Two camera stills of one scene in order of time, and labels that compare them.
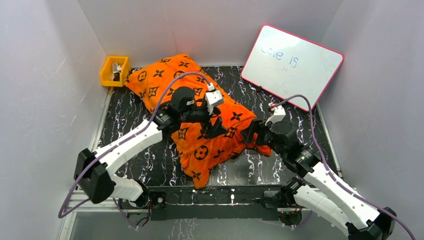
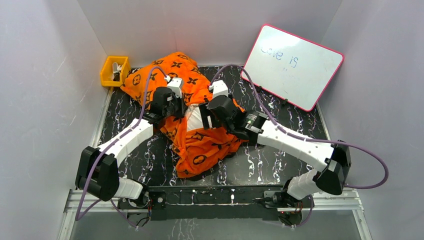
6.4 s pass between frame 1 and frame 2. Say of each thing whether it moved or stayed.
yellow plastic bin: stayed
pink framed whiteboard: stayed
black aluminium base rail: stayed
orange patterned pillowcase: moved
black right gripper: moved
